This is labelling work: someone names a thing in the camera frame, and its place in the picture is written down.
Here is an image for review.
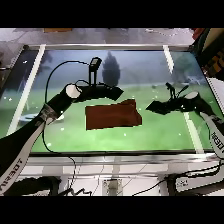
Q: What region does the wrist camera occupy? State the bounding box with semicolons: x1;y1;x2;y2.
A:
164;81;178;102
87;56;103;87

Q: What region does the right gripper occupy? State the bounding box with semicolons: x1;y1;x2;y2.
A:
145;99;178;116

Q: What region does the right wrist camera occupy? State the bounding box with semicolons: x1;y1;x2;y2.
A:
164;81;178;102

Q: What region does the black cable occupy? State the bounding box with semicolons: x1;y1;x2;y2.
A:
41;59;92;197
131;161;224;197

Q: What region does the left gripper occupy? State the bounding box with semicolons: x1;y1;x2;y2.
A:
99;84;125;102

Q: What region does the brown garment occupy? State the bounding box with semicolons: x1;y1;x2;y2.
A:
84;98;143;131

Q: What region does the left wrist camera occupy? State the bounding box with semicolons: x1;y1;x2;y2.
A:
87;56;103;87

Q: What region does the silver frame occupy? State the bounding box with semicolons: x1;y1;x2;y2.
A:
0;43;224;197

